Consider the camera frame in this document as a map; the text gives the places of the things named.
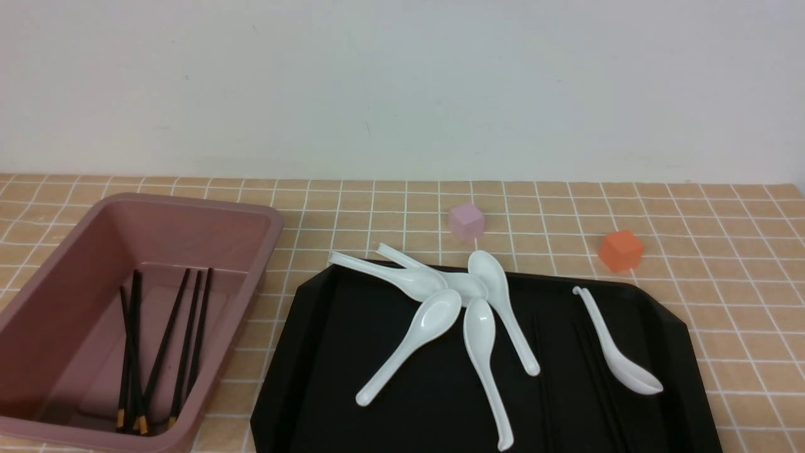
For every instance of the black chopstick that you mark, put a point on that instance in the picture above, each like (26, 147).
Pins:
(545, 401)
(603, 372)
(124, 388)
(137, 388)
(185, 353)
(613, 428)
(167, 292)
(196, 357)

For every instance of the white spoon far left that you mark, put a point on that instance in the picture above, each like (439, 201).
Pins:
(418, 284)

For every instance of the pink cube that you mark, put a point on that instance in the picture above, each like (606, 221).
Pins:
(466, 222)

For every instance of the white spoon centre right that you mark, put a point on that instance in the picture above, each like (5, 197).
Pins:
(489, 270)

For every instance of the white spoon lower left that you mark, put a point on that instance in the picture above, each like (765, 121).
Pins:
(433, 318)

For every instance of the white spoon lower centre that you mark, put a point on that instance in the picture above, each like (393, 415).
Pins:
(479, 333)

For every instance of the black plastic tray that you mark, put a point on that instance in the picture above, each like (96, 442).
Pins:
(343, 325)

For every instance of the orange cube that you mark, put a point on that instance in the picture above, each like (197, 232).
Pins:
(621, 251)

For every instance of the white spoon far right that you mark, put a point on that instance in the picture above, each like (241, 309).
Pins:
(630, 374)

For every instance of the pink plastic bin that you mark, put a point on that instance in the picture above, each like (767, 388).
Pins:
(62, 335)

